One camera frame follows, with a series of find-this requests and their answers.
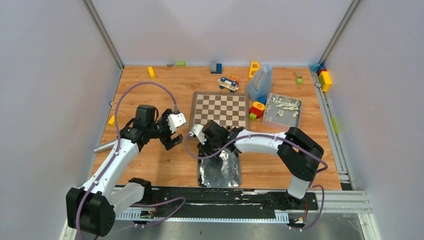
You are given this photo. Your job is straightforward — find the wooden chessboard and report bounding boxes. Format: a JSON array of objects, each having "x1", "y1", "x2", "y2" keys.
[{"x1": 188, "y1": 91, "x2": 250, "y2": 130}]

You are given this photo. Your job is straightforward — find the silver tray black pieces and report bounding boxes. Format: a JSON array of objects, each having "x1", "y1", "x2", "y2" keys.
[{"x1": 197, "y1": 149, "x2": 242, "y2": 188}]

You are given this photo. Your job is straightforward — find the red yellow blue block toy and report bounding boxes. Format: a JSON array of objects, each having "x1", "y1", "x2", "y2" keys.
[{"x1": 248, "y1": 96, "x2": 267, "y2": 121}]

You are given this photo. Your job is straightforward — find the grey cylinder tube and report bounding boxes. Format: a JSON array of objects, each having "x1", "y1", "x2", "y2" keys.
[{"x1": 93, "y1": 140, "x2": 115, "y2": 153}]

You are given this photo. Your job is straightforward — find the colourful toy car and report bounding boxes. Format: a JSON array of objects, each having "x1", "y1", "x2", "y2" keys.
[{"x1": 217, "y1": 75, "x2": 239, "y2": 93}]

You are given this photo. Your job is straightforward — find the translucent blue plastic container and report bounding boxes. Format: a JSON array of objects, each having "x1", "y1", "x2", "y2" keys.
[{"x1": 245, "y1": 64, "x2": 273, "y2": 102}]

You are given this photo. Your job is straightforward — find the silver tray white pieces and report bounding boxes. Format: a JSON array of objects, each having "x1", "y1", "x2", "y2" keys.
[{"x1": 262, "y1": 93, "x2": 303, "y2": 132}]

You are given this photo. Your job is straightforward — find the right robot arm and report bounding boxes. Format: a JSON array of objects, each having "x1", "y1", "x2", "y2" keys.
[{"x1": 189, "y1": 120, "x2": 328, "y2": 209}]

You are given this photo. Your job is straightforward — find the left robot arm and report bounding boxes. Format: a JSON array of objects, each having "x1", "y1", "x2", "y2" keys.
[{"x1": 65, "y1": 104, "x2": 187, "y2": 237}]

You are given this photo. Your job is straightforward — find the yellow block left edge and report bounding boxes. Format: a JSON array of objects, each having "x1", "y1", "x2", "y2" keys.
[{"x1": 107, "y1": 114, "x2": 115, "y2": 126}]

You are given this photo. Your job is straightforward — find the yellow block far left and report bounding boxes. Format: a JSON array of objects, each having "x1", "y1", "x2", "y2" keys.
[{"x1": 147, "y1": 66, "x2": 157, "y2": 79}]

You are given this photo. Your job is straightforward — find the blue grey block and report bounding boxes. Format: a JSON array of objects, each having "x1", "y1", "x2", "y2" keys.
[{"x1": 210, "y1": 61, "x2": 223, "y2": 74}]

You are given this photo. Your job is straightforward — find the wooden brown block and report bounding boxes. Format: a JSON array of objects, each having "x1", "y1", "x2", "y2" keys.
[{"x1": 293, "y1": 70, "x2": 303, "y2": 79}]

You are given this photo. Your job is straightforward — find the yellow red blue brick stack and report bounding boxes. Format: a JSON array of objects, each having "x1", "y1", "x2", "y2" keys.
[{"x1": 309, "y1": 64, "x2": 333, "y2": 92}]

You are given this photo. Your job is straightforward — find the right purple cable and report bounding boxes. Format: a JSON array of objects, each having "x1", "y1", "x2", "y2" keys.
[{"x1": 184, "y1": 132, "x2": 329, "y2": 232}]

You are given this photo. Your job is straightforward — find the purple cable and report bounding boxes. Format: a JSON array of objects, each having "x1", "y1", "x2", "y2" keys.
[
  {"x1": 184, "y1": 132, "x2": 329, "y2": 232},
  {"x1": 74, "y1": 81, "x2": 187, "y2": 240}
]

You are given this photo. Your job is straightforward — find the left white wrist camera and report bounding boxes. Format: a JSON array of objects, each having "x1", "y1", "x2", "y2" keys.
[{"x1": 167, "y1": 113, "x2": 187, "y2": 134}]

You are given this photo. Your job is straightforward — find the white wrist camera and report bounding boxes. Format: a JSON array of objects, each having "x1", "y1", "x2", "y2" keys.
[
  {"x1": 167, "y1": 113, "x2": 187, "y2": 134},
  {"x1": 188, "y1": 124, "x2": 207, "y2": 145}
]

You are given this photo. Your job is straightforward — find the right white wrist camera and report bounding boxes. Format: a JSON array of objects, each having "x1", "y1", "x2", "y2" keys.
[{"x1": 188, "y1": 124, "x2": 207, "y2": 145}]

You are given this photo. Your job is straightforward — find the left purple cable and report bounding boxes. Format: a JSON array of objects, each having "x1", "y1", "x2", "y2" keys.
[{"x1": 74, "y1": 81, "x2": 187, "y2": 240}]

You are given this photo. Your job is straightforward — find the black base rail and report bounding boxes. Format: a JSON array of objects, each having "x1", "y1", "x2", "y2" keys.
[{"x1": 116, "y1": 186, "x2": 325, "y2": 224}]

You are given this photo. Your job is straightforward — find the green block at wall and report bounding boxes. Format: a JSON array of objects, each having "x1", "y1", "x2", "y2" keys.
[{"x1": 175, "y1": 61, "x2": 186, "y2": 67}]

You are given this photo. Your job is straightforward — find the yellow triangular frame toy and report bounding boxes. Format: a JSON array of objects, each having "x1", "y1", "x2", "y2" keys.
[{"x1": 248, "y1": 61, "x2": 261, "y2": 79}]

